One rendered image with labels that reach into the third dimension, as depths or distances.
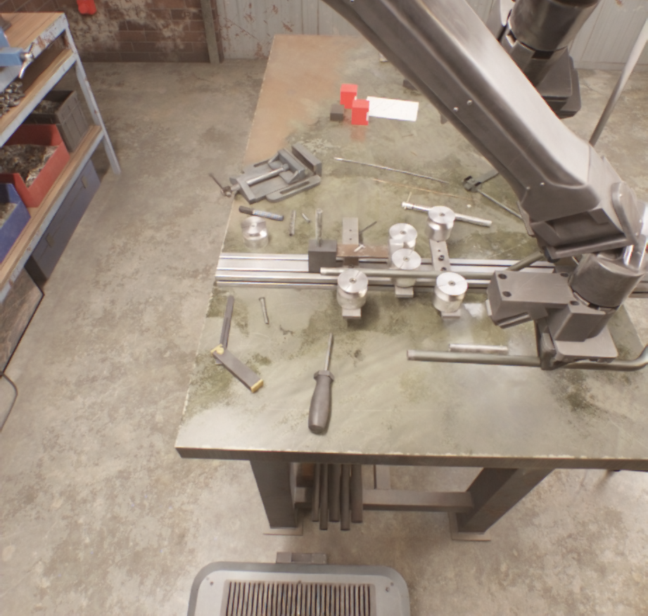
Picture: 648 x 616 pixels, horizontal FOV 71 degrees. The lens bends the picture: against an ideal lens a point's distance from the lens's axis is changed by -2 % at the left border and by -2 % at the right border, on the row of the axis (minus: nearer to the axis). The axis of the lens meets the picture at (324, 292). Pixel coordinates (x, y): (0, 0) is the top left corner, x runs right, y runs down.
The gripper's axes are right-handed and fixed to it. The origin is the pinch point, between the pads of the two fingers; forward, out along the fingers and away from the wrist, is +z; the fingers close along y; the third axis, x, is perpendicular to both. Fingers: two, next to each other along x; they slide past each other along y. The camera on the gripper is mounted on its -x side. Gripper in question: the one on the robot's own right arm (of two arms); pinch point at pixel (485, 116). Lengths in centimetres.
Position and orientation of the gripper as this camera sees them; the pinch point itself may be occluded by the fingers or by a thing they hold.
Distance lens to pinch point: 59.5
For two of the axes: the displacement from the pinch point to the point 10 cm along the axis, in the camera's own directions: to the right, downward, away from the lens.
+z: 0.0, 1.8, 9.8
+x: -0.3, 9.8, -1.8
